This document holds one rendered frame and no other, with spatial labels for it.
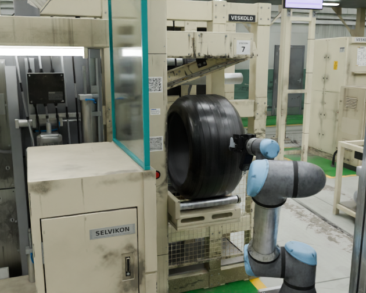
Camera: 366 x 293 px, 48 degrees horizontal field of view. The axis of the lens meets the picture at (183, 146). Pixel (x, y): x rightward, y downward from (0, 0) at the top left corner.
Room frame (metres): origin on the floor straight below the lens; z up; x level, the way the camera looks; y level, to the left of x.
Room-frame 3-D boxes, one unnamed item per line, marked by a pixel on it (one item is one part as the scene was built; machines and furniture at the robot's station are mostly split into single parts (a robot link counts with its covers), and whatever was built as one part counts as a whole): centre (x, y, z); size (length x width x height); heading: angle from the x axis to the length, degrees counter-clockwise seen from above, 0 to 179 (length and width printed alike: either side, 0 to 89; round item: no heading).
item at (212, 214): (2.03, -0.12, 0.83); 0.36 x 0.09 x 0.06; 110
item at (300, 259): (1.41, -0.43, 0.88); 0.13 x 0.12 x 0.14; 82
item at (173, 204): (2.10, 0.09, 0.90); 0.40 x 0.03 x 0.10; 20
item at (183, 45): (2.48, -0.09, 1.71); 0.61 x 0.25 x 0.15; 110
